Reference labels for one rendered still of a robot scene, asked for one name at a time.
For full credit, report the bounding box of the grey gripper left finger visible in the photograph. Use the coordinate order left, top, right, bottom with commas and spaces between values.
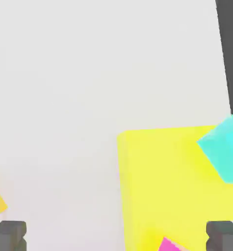
0, 219, 27, 251

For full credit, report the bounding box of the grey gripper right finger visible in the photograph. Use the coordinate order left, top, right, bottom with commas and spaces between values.
206, 220, 233, 251

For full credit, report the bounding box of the small magenta cube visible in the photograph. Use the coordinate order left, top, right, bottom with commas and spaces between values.
157, 236, 187, 251

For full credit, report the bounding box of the small cyan cube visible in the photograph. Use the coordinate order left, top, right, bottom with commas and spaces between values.
196, 111, 233, 185

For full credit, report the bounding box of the large yellow box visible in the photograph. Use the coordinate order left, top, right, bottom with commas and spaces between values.
116, 125, 233, 251

